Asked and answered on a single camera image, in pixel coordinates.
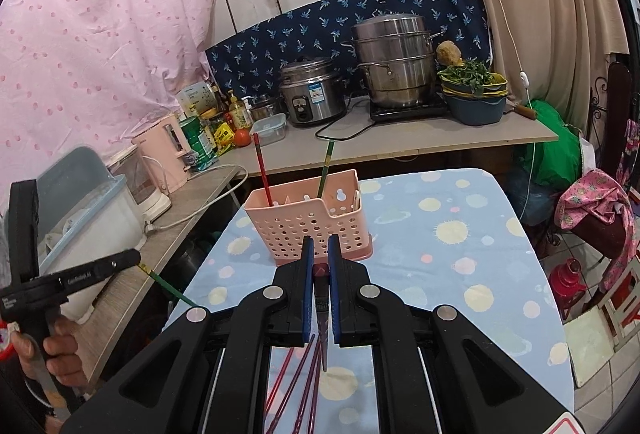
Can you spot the green chopstick gold band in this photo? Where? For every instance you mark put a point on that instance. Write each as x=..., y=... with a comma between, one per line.
x=326, y=169
x=167, y=286

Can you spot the dark maroon chopstick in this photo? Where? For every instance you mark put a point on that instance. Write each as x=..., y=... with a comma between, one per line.
x=316, y=406
x=307, y=396
x=280, y=381
x=293, y=384

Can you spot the pink perforated utensil basket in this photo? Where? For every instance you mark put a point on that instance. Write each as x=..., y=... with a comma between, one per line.
x=320, y=209

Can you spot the green leafy vegetables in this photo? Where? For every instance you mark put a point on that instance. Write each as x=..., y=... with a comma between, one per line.
x=465, y=74

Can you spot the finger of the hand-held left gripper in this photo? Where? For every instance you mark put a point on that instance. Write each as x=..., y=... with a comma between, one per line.
x=120, y=262

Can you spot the white dish box blue lid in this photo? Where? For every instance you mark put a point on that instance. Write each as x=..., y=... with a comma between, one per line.
x=100, y=224

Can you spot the blue plastic basin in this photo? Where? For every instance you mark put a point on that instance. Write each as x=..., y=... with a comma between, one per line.
x=475, y=109

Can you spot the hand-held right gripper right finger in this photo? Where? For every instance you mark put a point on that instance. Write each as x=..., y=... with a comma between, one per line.
x=334, y=274

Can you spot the red tomato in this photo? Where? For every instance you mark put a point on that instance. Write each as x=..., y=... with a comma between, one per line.
x=242, y=137

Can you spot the blue printed tablecloth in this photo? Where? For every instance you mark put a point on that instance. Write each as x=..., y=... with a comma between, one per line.
x=450, y=264

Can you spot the steel steamer pot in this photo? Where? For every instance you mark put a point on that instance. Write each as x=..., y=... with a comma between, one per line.
x=395, y=59

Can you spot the yellow snack packet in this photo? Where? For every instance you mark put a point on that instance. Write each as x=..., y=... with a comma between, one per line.
x=225, y=136

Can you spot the beige curtain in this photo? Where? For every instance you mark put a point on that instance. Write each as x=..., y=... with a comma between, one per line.
x=550, y=4

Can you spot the dark wooden chair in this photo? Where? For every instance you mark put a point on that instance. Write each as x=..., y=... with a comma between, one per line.
x=612, y=114

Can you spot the green tin can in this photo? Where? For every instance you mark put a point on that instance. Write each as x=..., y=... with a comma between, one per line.
x=197, y=144

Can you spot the yellow bowl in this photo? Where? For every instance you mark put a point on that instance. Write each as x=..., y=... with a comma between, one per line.
x=497, y=83

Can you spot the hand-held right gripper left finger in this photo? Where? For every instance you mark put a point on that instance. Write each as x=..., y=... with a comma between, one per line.
x=307, y=274

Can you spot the clear food container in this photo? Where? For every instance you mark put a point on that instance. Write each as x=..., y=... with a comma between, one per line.
x=270, y=129

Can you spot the pink dotted cloth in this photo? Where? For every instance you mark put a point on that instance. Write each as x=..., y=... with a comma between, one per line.
x=100, y=64

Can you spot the pump soap bottle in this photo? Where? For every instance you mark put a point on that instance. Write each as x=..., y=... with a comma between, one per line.
x=246, y=114

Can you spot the person's left hand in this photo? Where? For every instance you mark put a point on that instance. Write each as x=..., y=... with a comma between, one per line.
x=65, y=354

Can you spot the brown root vegetable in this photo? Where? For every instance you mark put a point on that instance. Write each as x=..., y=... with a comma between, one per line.
x=448, y=53

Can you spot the black induction cooker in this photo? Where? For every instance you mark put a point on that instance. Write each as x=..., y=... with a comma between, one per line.
x=407, y=110

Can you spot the green plastic bag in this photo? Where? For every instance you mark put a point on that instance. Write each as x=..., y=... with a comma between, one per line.
x=550, y=149

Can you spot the wooden counter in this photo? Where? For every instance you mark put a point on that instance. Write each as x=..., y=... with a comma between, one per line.
x=425, y=134

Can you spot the clear plastic jug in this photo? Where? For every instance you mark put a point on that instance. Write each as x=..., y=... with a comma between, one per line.
x=197, y=99

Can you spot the white electric kettle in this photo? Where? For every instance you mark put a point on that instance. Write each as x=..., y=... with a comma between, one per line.
x=142, y=184

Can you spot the pink floral cloth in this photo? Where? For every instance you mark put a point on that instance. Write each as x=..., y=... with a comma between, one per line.
x=595, y=204

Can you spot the red floor jug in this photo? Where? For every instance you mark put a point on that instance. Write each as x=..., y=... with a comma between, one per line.
x=567, y=289

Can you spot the steel rice cooker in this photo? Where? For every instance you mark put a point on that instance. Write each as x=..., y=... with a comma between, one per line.
x=310, y=94

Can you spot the yellow oil bottle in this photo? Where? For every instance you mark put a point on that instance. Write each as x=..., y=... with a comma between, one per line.
x=237, y=111

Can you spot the red chopstick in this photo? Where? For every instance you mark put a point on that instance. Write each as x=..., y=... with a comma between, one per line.
x=323, y=329
x=261, y=169

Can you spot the pink electric kettle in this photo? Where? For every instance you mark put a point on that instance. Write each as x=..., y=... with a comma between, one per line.
x=162, y=149

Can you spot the navy printed cloth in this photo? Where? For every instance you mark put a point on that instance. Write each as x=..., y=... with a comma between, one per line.
x=310, y=29

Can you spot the small steel pot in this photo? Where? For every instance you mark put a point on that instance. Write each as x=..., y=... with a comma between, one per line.
x=264, y=109

